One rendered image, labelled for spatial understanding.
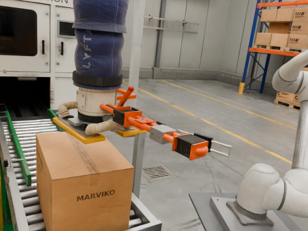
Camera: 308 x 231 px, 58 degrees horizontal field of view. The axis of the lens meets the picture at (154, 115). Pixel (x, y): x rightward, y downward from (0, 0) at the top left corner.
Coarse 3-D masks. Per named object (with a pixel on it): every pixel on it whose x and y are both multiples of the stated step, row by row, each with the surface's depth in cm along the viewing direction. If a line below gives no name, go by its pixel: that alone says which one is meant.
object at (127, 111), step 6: (114, 108) 113; (120, 108) 114; (126, 108) 116; (132, 108) 117; (114, 114) 113; (120, 114) 108; (126, 114) 107; (132, 114) 109; (138, 114) 111; (114, 120) 112; (120, 120) 109; (126, 120) 108
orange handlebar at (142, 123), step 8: (120, 96) 143; (136, 96) 152; (112, 104) 124; (112, 112) 116; (128, 120) 108; (136, 120) 104; (144, 120) 105; (152, 120) 106; (144, 128) 101; (168, 136) 92; (200, 152) 83
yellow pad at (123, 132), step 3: (120, 129) 129; (123, 129) 129; (126, 129) 129; (129, 129) 130; (132, 129) 131; (135, 129) 132; (117, 132) 128; (120, 132) 127; (123, 132) 126; (126, 132) 126; (129, 132) 127; (132, 132) 128; (135, 132) 129; (138, 132) 131; (120, 135) 127; (123, 135) 125; (126, 135) 126; (129, 135) 127; (132, 135) 129
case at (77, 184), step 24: (48, 144) 158; (72, 144) 162; (96, 144) 165; (48, 168) 132; (72, 168) 134; (96, 168) 136; (120, 168) 139; (48, 192) 135; (72, 192) 129; (96, 192) 135; (120, 192) 142; (48, 216) 139; (72, 216) 133; (96, 216) 139; (120, 216) 146
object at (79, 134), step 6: (54, 120) 135; (60, 120) 133; (66, 120) 133; (60, 126) 130; (66, 126) 126; (72, 126) 125; (78, 126) 126; (84, 126) 121; (72, 132) 121; (78, 132) 120; (84, 132) 119; (78, 138) 117; (84, 138) 114; (90, 138) 115; (96, 138) 116; (102, 138) 118
